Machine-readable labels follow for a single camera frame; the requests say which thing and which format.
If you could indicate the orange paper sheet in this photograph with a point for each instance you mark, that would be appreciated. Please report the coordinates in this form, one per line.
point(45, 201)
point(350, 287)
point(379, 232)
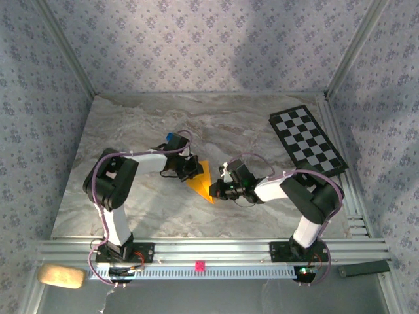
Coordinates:
point(204, 188)

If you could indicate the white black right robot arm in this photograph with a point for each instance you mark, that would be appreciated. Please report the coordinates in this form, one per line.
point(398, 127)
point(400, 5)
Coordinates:
point(271, 191)

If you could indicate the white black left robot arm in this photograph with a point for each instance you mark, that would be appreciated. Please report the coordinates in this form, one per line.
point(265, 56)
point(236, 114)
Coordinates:
point(147, 162)

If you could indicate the small blue cube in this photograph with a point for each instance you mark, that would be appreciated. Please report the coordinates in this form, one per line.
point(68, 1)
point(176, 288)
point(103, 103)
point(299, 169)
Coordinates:
point(169, 136)

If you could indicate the small pink block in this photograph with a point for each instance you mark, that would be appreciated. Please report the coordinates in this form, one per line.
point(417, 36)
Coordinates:
point(200, 266)

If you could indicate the black white checkerboard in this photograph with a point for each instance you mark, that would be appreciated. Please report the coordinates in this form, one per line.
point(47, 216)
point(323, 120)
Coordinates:
point(307, 140)

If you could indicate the black flat bar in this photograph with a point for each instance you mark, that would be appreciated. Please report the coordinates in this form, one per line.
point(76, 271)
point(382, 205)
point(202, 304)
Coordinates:
point(363, 269)

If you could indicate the tan sponge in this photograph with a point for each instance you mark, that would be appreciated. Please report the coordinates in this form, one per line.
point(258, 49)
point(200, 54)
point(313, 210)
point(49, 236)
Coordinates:
point(60, 276)

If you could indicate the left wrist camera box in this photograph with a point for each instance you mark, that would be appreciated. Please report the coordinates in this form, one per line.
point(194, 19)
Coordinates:
point(187, 153)

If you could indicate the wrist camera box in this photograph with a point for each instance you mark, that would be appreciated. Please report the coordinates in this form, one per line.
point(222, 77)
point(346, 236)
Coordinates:
point(225, 171)
point(187, 153)

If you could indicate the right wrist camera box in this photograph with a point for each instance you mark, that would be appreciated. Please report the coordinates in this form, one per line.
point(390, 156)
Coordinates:
point(225, 171)

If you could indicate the long aluminium mounting rail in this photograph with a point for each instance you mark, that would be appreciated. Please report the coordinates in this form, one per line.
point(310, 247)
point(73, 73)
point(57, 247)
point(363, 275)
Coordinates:
point(212, 250)

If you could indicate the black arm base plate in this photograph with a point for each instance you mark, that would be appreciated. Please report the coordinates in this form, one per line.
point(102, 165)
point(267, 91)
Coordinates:
point(278, 252)
point(147, 252)

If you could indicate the aluminium frame post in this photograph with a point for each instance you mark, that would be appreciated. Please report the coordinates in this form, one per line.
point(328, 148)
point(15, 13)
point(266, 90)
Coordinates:
point(353, 49)
point(67, 49)

